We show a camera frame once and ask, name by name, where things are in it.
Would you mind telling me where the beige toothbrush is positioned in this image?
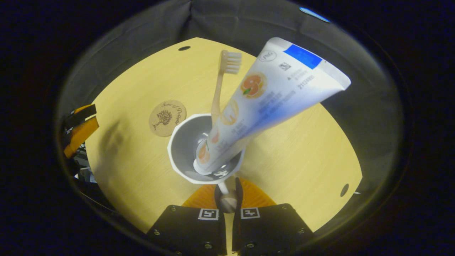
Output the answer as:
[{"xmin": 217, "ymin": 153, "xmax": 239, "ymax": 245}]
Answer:
[{"xmin": 210, "ymin": 50, "xmax": 243, "ymax": 125}]

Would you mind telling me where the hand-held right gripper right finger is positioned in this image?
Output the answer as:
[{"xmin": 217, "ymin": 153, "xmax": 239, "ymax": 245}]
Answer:
[{"xmin": 232, "ymin": 178, "xmax": 315, "ymax": 256}]

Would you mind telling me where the white toothpaste tube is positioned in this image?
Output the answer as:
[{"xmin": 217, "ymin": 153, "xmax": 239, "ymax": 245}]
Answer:
[{"xmin": 193, "ymin": 37, "xmax": 352, "ymax": 175}]

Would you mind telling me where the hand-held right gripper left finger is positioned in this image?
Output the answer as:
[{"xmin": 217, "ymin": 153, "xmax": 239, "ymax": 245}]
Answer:
[{"xmin": 146, "ymin": 183, "xmax": 228, "ymax": 256}]

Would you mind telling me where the round wooden coaster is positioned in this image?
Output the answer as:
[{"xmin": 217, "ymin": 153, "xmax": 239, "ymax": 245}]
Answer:
[{"xmin": 149, "ymin": 100, "xmax": 187, "ymax": 137}]

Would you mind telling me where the white cup with wooden handle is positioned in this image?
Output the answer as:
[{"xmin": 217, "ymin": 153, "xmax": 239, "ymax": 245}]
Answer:
[{"xmin": 167, "ymin": 113, "xmax": 246, "ymax": 214}]

